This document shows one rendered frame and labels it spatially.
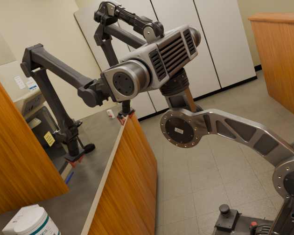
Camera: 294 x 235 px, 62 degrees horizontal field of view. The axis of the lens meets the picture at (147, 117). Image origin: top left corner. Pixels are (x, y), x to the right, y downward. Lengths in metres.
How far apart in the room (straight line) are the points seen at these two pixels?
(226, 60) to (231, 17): 0.67
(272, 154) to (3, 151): 1.31
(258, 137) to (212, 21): 3.50
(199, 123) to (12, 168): 1.05
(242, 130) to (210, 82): 3.53
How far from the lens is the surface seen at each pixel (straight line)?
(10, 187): 1.67
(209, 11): 4.35
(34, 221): 1.16
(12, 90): 1.60
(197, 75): 4.45
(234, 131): 1.01
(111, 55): 1.58
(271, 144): 1.02
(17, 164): 1.55
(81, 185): 1.52
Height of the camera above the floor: 1.61
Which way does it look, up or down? 20 degrees down
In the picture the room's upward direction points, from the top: 24 degrees counter-clockwise
